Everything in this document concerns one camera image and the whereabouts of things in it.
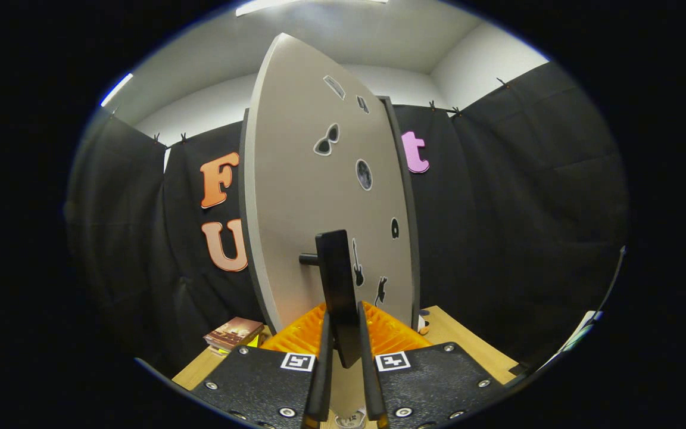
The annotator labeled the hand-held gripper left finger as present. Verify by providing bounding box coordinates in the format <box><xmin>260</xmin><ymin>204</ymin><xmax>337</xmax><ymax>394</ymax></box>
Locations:
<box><xmin>191</xmin><ymin>303</ymin><xmax>335</xmax><ymax>429</ymax></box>

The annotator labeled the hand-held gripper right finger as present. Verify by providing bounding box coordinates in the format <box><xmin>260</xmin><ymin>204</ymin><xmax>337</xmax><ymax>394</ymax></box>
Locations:
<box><xmin>358</xmin><ymin>301</ymin><xmax>507</xmax><ymax>429</ymax></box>

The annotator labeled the white canvas shoe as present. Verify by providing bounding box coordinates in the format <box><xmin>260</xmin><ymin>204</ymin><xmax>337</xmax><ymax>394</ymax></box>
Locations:
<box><xmin>336</xmin><ymin>408</ymin><xmax>367</xmax><ymax>429</ymax></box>

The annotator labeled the black door handle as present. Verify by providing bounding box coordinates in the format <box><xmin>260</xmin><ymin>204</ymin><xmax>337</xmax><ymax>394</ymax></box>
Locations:
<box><xmin>299</xmin><ymin>229</ymin><xmax>363</xmax><ymax>369</ymax></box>

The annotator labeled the dark grey shoe cabinet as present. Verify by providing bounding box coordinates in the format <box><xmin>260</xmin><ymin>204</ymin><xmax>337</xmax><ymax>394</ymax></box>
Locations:
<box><xmin>379</xmin><ymin>95</ymin><xmax>421</xmax><ymax>328</ymax></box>

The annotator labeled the beige shoe cabinet door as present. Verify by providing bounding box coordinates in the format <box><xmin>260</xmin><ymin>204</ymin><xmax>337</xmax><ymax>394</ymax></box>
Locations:
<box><xmin>239</xmin><ymin>33</ymin><xmax>416</xmax><ymax>370</ymax></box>

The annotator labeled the yellow cover book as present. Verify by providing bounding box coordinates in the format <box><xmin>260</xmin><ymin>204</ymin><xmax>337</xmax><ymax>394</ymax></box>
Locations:
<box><xmin>221</xmin><ymin>335</ymin><xmax>262</xmax><ymax>356</ymax></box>

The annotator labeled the brown cover book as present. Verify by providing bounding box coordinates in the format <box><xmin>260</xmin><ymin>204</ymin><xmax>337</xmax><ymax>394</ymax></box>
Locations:
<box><xmin>203</xmin><ymin>317</ymin><xmax>265</xmax><ymax>351</ymax></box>

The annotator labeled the black backdrop cloth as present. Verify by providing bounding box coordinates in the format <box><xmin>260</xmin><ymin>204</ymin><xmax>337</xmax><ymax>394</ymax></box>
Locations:
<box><xmin>66</xmin><ymin>60</ymin><xmax>629</xmax><ymax>376</ymax></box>

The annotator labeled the narrow ceiling light panel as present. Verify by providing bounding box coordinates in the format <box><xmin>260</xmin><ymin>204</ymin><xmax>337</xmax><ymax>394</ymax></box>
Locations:
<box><xmin>100</xmin><ymin>73</ymin><xmax>134</xmax><ymax>108</ymax></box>

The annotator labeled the wide ceiling light panel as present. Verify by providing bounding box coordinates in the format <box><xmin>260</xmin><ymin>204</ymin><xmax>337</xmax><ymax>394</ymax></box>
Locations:
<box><xmin>236</xmin><ymin>0</ymin><xmax>389</xmax><ymax>17</ymax></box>

